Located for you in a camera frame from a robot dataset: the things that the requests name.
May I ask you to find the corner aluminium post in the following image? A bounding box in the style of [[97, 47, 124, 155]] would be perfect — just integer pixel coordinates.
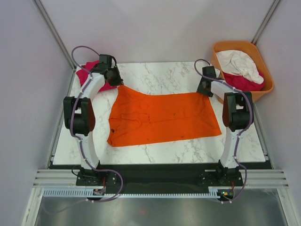
[[32, 0, 75, 70], [251, 0, 282, 46]]

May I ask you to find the white t shirt in basket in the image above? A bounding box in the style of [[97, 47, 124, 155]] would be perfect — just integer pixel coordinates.
[[216, 50, 264, 84]]

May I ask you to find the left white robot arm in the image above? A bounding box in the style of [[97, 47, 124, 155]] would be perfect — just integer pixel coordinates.
[[63, 54, 123, 185]]

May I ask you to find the orange plastic basket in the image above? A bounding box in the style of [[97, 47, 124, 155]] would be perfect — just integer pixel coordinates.
[[210, 41, 275, 104]]

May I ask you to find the left corner aluminium post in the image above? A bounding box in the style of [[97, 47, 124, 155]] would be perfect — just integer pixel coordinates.
[[32, 0, 75, 70]]

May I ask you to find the folded pink t shirt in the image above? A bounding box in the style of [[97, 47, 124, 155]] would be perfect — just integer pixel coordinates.
[[76, 60, 117, 92]]

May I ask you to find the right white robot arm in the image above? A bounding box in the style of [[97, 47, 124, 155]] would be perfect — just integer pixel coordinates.
[[196, 65, 254, 186]]

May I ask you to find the aluminium rail frame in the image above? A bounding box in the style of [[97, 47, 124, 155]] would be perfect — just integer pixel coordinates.
[[33, 169, 288, 188]]

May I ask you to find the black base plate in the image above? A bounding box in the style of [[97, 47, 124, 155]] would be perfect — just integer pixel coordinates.
[[76, 163, 243, 195]]

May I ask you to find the orange t shirt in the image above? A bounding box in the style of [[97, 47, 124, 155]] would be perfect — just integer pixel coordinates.
[[107, 86, 222, 147]]

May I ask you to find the crimson t shirt in basket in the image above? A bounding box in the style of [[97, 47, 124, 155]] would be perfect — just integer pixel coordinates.
[[223, 72, 265, 91]]

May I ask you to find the white slotted cable duct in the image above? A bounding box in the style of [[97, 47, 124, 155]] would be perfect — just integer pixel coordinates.
[[43, 188, 220, 199]]

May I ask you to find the right corner aluminium post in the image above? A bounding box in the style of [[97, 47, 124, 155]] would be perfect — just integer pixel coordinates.
[[251, 0, 282, 46]]

